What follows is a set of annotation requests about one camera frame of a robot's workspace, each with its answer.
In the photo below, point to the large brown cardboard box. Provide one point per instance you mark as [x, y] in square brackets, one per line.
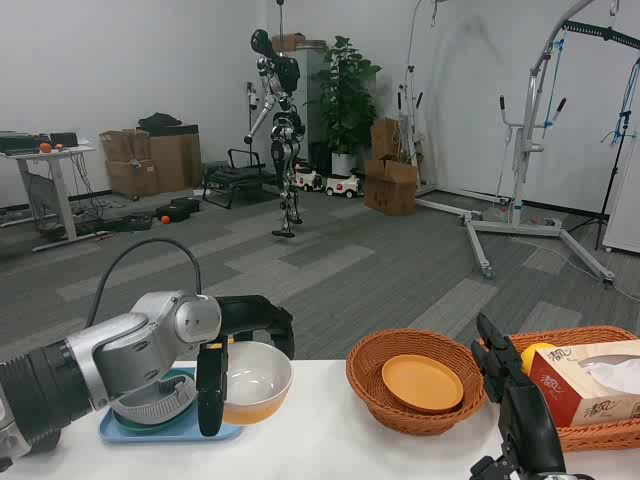
[175, 160]

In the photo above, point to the white toy car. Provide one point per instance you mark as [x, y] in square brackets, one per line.
[342, 186]
[307, 179]

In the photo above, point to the grey metal cabinet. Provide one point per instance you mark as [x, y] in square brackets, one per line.
[315, 110]

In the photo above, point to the large white gantry lift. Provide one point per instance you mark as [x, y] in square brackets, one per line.
[520, 150]

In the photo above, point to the medium taped cardboard box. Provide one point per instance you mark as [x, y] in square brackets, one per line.
[130, 177]

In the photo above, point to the light blue plastic tray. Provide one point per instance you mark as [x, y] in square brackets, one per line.
[150, 436]

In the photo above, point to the green potted plant white pot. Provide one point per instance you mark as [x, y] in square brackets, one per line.
[345, 100]

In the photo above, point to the white and orange plastic bowl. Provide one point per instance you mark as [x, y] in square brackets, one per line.
[260, 380]

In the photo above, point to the yellow lemon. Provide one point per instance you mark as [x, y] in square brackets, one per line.
[532, 355]

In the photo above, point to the orange ball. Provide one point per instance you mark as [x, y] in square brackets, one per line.
[165, 219]

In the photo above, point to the rectangular brown wicker basket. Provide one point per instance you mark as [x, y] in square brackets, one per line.
[600, 439]

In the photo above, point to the red and beige tissue box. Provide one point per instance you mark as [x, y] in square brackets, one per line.
[560, 395]

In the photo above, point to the small worn cardboard box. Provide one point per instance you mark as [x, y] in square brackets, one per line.
[122, 145]

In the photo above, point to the orange plastic plate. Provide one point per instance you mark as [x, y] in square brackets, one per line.
[420, 382]

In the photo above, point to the black bag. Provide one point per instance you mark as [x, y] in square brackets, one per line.
[159, 122]

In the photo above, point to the tall closed cardboard box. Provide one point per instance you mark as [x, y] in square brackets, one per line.
[384, 140]

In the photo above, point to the slim white lift frame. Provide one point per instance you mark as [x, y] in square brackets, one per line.
[411, 100]

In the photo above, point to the black square case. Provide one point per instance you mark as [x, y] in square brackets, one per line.
[180, 209]

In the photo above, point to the white standing desk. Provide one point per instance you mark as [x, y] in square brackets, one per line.
[55, 190]

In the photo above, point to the black flat case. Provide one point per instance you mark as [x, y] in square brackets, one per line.
[127, 223]

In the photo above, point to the open flap cardboard box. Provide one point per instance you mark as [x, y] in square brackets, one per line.
[390, 192]

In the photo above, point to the black folding bed frame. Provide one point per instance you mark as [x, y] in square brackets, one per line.
[235, 180]

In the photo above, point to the black tripod stand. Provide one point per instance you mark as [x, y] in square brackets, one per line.
[612, 190]

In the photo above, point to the orange fruit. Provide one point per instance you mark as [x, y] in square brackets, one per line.
[45, 148]

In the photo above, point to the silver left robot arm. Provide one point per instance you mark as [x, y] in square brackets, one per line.
[150, 330]

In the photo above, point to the round brown wicker basket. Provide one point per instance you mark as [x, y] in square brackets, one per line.
[365, 382]

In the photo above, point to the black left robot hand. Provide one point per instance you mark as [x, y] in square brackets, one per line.
[255, 312]

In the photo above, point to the grey plastic strainer bowl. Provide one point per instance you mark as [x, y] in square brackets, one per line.
[150, 407]

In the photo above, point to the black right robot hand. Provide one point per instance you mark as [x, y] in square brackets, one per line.
[525, 415]

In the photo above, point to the black and silver humanoid robot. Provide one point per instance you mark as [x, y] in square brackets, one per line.
[282, 145]

